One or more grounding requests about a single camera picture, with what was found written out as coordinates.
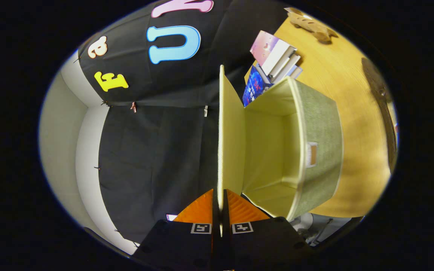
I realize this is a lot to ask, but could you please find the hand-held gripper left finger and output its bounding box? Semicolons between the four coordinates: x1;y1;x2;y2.
132;189;221;271

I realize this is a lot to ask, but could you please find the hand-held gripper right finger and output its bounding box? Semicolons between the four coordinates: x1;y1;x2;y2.
222;189;315;271

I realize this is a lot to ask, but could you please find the green fabric storage box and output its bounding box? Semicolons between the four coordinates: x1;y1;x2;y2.
217;65;344;222

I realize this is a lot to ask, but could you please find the brown fuzzy shoe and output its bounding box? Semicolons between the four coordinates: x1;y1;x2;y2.
361;57;397;174

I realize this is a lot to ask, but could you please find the light blue cover book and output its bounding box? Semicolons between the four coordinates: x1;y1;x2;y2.
277;65;303;82

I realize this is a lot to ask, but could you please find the grey cover book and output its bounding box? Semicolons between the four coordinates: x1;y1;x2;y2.
272;53;301;80

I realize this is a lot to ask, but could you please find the pink cover book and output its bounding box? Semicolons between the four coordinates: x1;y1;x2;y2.
250;30;297;76

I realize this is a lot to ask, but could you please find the tan plush toy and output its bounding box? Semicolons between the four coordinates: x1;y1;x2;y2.
284;7;339;43

